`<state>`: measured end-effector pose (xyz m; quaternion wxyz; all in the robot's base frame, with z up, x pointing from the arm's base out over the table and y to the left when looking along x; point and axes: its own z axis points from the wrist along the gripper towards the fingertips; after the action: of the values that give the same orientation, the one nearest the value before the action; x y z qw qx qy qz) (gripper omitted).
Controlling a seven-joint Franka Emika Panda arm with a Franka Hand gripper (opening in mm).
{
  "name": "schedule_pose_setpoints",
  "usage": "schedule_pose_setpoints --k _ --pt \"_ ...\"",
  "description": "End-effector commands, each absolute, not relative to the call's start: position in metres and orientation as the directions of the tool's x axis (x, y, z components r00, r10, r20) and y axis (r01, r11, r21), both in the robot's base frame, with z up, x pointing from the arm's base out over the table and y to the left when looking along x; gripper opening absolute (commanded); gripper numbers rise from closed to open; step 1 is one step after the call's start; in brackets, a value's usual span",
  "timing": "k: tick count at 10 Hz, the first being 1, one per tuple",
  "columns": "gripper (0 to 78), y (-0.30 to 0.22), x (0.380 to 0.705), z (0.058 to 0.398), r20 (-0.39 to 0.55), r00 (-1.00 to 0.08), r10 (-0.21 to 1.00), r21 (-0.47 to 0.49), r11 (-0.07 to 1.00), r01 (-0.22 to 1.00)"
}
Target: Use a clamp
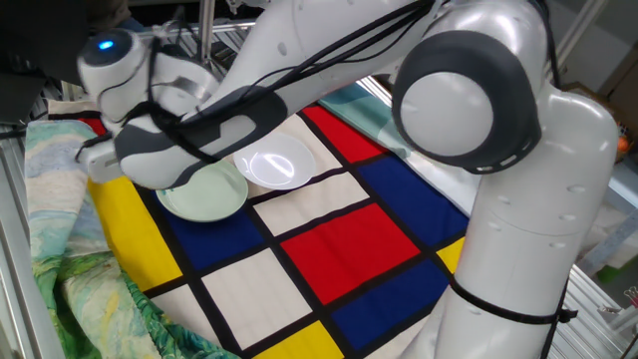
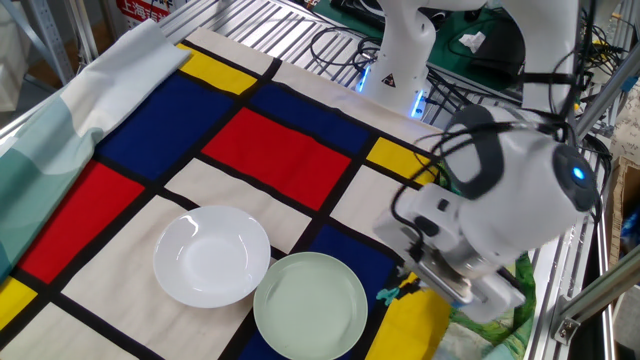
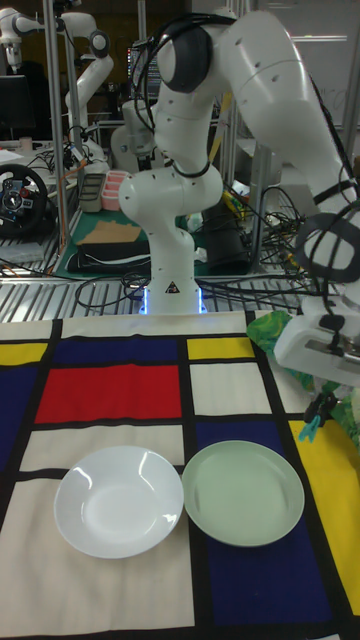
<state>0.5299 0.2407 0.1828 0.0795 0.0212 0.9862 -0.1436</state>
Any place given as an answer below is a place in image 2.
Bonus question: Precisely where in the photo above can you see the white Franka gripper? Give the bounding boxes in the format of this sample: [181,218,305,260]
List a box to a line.
[372,183,527,324]

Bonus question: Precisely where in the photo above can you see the teal plastic clamp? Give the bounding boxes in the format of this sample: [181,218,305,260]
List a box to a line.
[375,285,401,307]

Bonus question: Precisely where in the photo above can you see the pale green plate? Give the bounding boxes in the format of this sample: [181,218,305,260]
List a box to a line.
[252,251,369,360]

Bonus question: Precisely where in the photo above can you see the green painting print cloth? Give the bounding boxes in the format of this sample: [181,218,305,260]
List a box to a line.
[432,159,537,360]

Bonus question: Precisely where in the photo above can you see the white plate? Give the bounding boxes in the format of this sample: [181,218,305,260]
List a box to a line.
[152,205,272,309]

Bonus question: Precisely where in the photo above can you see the open cardboard box edge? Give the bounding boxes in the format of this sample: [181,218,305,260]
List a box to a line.
[607,154,640,271]

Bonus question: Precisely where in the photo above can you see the black bag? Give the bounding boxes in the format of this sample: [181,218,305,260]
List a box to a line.
[467,14,526,89]

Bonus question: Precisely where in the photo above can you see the crumpled white paper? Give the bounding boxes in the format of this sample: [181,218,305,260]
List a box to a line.
[458,30,487,54]

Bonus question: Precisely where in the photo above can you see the colour block grid tablecloth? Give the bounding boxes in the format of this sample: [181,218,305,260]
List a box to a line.
[0,27,516,360]

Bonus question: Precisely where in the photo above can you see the teal and white cloth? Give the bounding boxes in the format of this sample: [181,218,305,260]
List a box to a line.
[0,18,192,281]

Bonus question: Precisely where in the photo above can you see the red and white sign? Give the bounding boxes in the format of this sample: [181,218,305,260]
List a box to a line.
[115,0,174,26]

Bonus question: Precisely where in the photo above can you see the aluminium beam with bracket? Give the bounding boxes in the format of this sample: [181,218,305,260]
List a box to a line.
[549,257,640,346]

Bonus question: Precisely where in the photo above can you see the tangled black cable pile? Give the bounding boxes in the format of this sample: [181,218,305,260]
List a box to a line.
[309,24,386,76]

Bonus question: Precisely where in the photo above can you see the slanted aluminium profile post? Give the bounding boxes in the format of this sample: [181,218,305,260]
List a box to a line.
[574,54,640,146]

